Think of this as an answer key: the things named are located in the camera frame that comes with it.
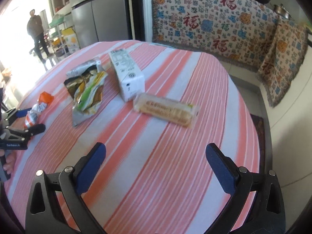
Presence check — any green yellow snack bag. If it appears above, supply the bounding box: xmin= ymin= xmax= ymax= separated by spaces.
xmin=72 ymin=71 xmax=108 ymax=127

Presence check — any white kitchen counter cabinet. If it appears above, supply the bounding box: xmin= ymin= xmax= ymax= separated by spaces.
xmin=229 ymin=24 xmax=312 ymax=234

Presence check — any person's left hand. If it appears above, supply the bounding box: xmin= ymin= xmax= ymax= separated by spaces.
xmin=2 ymin=151 xmax=17 ymax=174

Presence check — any orange white snack wrapper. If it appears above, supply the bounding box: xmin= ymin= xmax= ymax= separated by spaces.
xmin=24 ymin=91 xmax=54 ymax=129

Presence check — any dark gold foil bag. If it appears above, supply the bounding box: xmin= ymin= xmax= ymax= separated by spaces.
xmin=63 ymin=58 xmax=104 ymax=99

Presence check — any dark patterned floor mat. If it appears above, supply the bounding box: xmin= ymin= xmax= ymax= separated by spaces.
xmin=250 ymin=114 xmax=265 ymax=174

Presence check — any person in dark clothes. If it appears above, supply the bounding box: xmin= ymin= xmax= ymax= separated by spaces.
xmin=27 ymin=9 xmax=51 ymax=65

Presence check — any white metal storage rack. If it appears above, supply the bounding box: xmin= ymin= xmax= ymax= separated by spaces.
xmin=47 ymin=15 xmax=70 ymax=60

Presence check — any yellow white cardboard box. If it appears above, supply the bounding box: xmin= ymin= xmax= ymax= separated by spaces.
xmin=62 ymin=27 xmax=80 ymax=54

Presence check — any white green milk carton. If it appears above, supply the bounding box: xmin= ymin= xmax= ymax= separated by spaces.
xmin=109 ymin=49 xmax=145 ymax=102

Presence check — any wafer biscuit clear pack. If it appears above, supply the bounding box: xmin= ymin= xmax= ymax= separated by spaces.
xmin=133 ymin=93 xmax=199 ymax=128

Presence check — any pink striped tablecloth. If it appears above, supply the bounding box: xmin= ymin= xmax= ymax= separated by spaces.
xmin=4 ymin=41 xmax=260 ymax=233

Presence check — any grey multi-door refrigerator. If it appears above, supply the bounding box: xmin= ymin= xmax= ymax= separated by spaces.
xmin=69 ymin=0 xmax=132 ymax=48

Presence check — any floral patterned side cloth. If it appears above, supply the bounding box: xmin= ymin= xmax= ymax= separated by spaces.
xmin=257 ymin=19 xmax=308 ymax=107

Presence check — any floral patterned counter cloth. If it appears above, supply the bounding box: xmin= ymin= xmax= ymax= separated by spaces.
xmin=152 ymin=0 xmax=279 ymax=70

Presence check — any steel pot with lid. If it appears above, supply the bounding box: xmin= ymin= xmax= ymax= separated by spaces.
xmin=273 ymin=4 xmax=294 ymax=21

